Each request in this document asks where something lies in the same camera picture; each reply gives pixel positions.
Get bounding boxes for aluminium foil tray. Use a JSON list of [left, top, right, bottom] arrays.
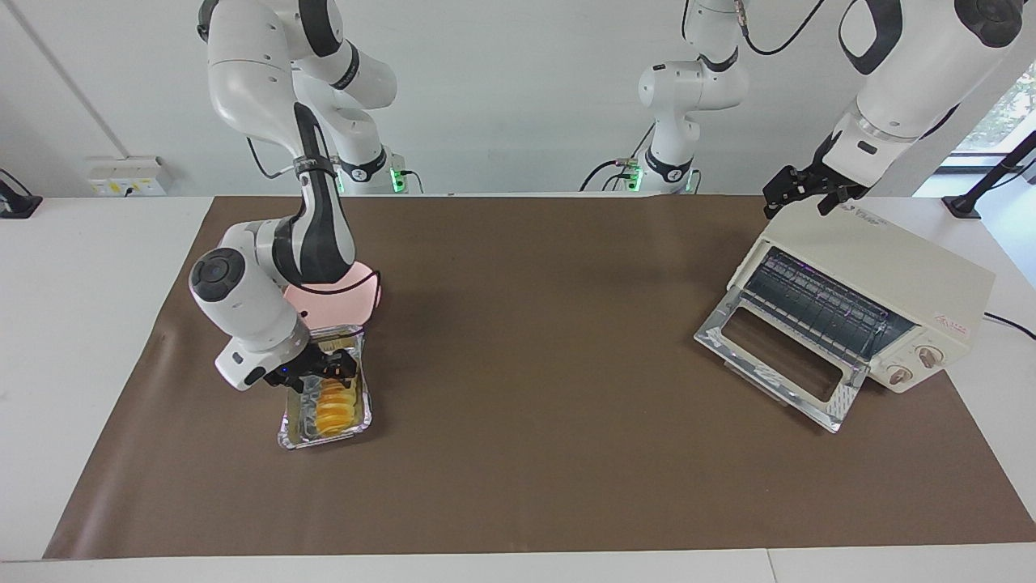
[[278, 324, 373, 451]]

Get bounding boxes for sliced yellow bread loaf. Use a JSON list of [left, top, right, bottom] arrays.
[[314, 381, 359, 438]]

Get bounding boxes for cream toaster oven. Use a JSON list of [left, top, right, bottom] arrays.
[[727, 180, 996, 395]]

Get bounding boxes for pink round plate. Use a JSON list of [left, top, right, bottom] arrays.
[[283, 261, 383, 329]]

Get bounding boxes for black clamp stand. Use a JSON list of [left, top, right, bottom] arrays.
[[943, 130, 1036, 219]]

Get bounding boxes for window with green foliage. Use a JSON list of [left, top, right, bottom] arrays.
[[939, 61, 1036, 175]]

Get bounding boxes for brown paper table mat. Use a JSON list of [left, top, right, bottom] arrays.
[[43, 194, 1036, 560]]

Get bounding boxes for metal wire oven rack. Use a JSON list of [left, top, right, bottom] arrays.
[[745, 247, 915, 365]]

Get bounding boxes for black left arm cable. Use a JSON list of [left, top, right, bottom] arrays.
[[735, 0, 828, 57]]

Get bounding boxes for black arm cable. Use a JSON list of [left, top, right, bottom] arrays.
[[735, 0, 828, 57], [245, 136, 381, 294]]

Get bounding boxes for glass oven door, metal frame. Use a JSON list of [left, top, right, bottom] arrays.
[[694, 287, 868, 434]]

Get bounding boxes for black left base cables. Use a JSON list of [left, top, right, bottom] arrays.
[[579, 121, 652, 193]]

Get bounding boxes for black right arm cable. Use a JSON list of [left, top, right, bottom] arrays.
[[245, 136, 381, 294]]

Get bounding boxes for black oven power cable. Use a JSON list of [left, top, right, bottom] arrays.
[[983, 312, 1036, 341]]

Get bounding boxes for white wall outlet box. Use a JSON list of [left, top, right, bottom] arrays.
[[87, 156, 171, 197]]

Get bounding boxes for black desk mount base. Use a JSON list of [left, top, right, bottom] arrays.
[[0, 168, 43, 219]]

